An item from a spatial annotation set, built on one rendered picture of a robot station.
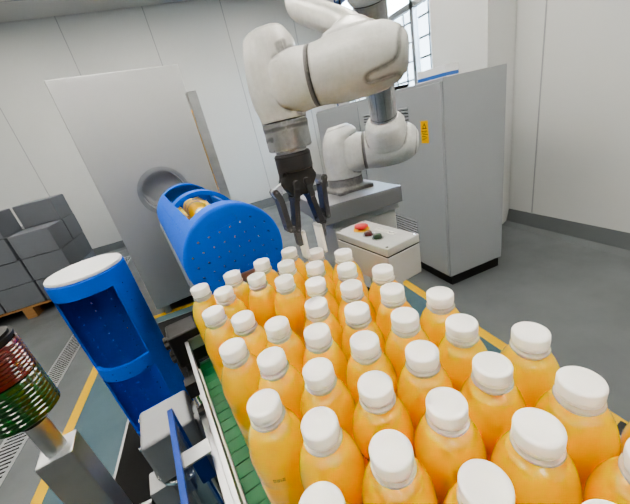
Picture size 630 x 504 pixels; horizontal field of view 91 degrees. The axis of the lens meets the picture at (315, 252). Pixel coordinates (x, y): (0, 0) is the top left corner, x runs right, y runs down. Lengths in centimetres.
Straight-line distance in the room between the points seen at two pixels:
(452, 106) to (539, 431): 206
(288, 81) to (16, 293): 441
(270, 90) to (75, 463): 60
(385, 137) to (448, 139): 103
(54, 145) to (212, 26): 308
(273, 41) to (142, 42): 567
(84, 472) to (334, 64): 66
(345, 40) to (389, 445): 55
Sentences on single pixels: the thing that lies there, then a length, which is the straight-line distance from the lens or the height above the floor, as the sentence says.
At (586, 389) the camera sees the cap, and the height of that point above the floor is 111.
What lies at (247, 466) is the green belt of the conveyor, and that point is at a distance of 63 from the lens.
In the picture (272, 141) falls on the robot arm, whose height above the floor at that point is 137.
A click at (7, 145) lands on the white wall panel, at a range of 660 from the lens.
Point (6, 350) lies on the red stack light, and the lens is 45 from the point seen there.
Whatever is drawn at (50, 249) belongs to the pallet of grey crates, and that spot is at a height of 69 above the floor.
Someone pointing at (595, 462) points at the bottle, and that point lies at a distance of 44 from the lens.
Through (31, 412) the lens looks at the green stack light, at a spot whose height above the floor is 117.
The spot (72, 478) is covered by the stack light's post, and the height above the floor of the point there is 106.
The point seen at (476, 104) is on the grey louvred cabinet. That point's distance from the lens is 241.
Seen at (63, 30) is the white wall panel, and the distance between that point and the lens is 645.
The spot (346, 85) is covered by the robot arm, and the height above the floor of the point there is 143.
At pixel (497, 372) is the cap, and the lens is 40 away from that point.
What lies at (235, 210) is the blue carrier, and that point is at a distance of 87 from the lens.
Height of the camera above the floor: 139
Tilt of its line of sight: 23 degrees down
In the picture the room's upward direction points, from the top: 13 degrees counter-clockwise
